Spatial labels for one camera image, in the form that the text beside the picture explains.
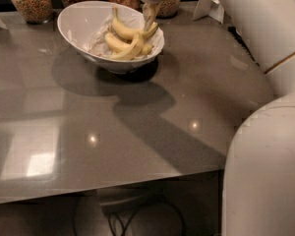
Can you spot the yellow banana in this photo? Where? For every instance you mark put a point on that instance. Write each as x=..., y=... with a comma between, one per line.
x=130, y=52
x=128, y=33
x=117, y=45

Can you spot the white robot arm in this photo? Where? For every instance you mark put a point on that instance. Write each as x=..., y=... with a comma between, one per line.
x=258, y=196

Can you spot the white oval bowl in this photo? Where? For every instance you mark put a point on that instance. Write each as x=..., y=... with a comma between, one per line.
x=84, y=18

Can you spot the right glass cereal jar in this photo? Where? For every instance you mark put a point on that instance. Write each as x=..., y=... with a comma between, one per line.
x=168, y=8

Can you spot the white folded card stand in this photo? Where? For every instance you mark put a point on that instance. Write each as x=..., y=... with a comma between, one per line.
x=209, y=8

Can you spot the left glass cereal jar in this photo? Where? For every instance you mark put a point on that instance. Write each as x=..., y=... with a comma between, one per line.
x=34, y=11

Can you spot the black rubber mat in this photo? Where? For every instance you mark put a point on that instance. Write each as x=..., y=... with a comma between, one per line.
x=240, y=41

